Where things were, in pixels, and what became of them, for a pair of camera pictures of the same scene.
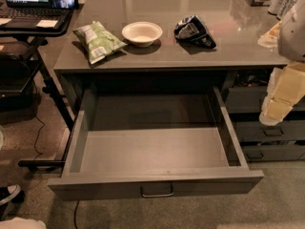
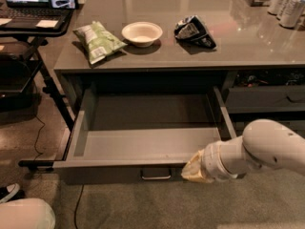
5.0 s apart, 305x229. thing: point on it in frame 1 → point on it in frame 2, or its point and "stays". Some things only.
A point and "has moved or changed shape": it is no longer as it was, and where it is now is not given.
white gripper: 294,37 → 210,161
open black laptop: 26,5 stays
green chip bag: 98,42 stays
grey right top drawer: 250,99 stays
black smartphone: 63,0 stays
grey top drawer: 152,142 has moved or changed shape
